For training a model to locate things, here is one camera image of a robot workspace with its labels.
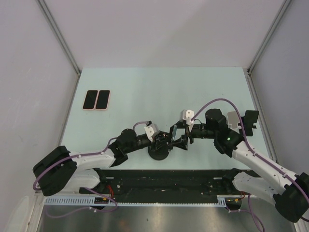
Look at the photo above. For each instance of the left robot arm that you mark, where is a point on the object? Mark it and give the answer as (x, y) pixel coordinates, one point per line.
(63, 169)

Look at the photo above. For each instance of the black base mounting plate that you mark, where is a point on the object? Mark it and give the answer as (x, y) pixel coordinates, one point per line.
(183, 185)

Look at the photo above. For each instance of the pink phone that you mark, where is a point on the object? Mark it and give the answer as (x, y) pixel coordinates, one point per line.
(90, 100)
(102, 100)

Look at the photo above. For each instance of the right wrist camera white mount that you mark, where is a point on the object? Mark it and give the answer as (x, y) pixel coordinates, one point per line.
(187, 117)

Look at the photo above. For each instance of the black round-base clamp stand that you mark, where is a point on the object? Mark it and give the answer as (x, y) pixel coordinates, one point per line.
(160, 154)

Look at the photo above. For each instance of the white slotted cable duct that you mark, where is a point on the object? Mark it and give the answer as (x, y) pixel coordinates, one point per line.
(95, 200)

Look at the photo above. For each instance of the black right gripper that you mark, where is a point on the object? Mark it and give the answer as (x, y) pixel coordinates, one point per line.
(182, 124)

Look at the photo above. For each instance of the black folding phone stand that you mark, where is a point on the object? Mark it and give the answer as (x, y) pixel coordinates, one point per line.
(249, 120)

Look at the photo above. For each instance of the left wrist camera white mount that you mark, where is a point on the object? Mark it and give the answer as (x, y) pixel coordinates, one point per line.
(151, 131)

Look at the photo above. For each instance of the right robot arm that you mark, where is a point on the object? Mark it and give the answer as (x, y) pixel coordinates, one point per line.
(286, 190)

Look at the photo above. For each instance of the right aluminium corner post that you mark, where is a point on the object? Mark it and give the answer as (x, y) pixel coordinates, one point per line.
(270, 32)

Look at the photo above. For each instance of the aluminium corner post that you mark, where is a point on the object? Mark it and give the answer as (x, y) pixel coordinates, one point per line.
(270, 32)
(58, 35)

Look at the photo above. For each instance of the white folding phone stand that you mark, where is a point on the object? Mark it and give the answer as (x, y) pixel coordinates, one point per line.
(233, 121)

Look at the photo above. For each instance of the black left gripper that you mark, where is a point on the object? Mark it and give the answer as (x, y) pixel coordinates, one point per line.
(158, 140)

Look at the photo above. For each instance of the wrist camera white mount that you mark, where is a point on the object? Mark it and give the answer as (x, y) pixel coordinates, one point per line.
(187, 117)
(151, 131)

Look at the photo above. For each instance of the left aluminium corner post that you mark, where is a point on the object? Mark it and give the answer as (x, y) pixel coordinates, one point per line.
(58, 35)

